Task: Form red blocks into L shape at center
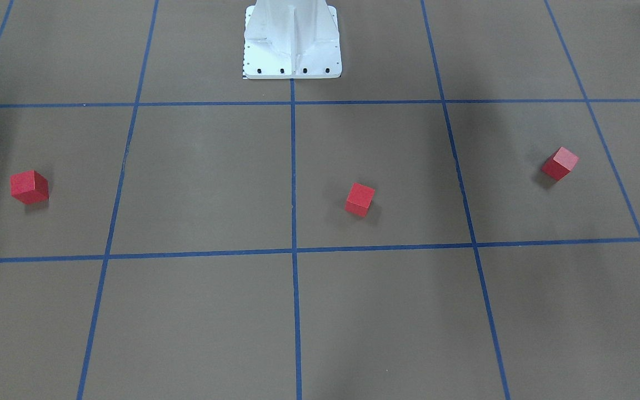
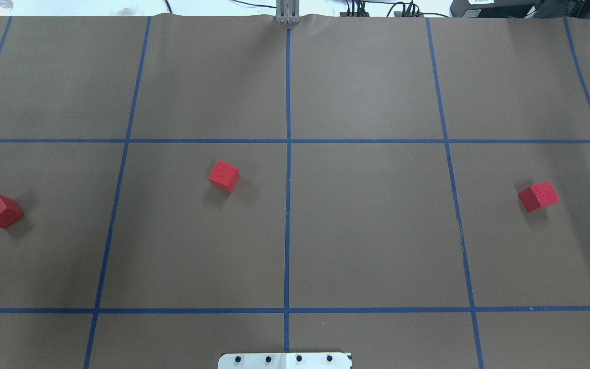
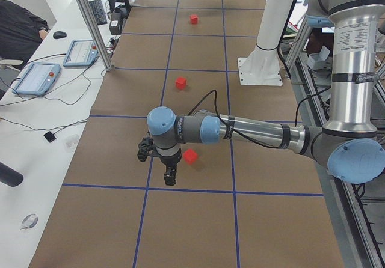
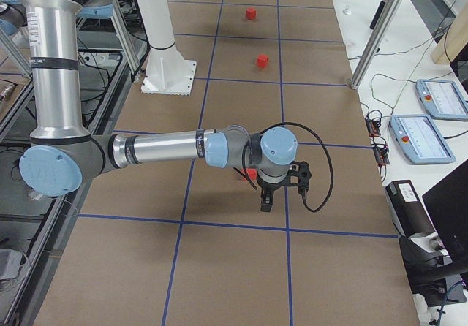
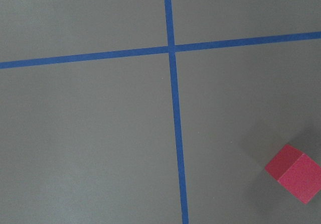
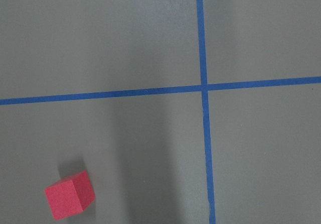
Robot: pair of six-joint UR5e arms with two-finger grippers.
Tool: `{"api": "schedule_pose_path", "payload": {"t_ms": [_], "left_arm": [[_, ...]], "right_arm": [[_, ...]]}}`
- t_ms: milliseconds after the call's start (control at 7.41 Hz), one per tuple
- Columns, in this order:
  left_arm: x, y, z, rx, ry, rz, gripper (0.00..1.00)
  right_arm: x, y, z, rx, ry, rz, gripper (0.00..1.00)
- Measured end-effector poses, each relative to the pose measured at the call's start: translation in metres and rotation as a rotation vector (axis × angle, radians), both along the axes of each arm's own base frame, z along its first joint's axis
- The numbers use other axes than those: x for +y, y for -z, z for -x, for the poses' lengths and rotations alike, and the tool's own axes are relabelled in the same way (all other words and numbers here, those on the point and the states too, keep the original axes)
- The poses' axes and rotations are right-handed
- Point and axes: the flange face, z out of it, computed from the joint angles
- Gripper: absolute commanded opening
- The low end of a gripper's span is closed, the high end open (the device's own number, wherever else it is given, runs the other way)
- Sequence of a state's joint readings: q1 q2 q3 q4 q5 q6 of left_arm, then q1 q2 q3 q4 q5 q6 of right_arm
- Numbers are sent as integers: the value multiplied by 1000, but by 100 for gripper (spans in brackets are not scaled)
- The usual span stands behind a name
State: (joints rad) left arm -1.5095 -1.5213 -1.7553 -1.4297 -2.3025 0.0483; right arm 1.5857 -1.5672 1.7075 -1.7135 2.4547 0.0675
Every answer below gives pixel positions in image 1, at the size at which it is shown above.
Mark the red block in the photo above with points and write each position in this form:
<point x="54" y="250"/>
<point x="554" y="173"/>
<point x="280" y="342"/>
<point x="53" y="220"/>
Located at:
<point x="29" y="187"/>
<point x="359" y="199"/>
<point x="560" y="163"/>

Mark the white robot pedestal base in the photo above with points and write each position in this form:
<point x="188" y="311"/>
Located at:
<point x="291" y="40"/>

